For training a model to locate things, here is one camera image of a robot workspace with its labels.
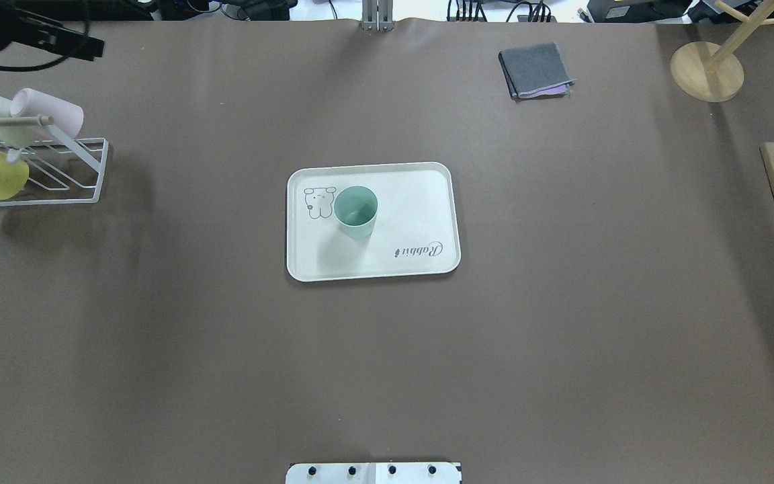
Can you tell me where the white wire cup rack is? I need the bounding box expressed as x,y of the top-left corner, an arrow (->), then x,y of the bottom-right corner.
0,124 -> 111,208

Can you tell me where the pink cup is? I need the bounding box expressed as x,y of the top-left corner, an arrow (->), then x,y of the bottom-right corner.
9,87 -> 84,138

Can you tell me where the aluminium frame post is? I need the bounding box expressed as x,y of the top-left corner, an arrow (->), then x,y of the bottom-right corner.
360,0 -> 395,32

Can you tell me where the wooden stand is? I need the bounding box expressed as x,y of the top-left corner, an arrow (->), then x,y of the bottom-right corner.
669,1 -> 774,102

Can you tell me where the wooden rack handle rod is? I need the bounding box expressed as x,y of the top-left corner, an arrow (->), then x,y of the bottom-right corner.
0,114 -> 54,128

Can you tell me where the purple cloth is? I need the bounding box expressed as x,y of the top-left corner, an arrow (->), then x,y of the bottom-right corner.
514,83 -> 571,100

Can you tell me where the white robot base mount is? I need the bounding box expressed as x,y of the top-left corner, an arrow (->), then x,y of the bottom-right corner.
285,460 -> 463,483

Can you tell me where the black plastic holder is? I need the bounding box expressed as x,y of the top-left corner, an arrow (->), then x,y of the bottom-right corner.
0,1 -> 105,61

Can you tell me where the green cup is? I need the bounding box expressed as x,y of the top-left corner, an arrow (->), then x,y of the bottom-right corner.
333,185 -> 379,239

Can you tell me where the cream rabbit tray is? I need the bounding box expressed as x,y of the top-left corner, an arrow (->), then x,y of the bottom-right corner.
286,161 -> 461,282

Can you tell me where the grey folded cloth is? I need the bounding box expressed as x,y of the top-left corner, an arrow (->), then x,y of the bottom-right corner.
498,41 -> 575,100

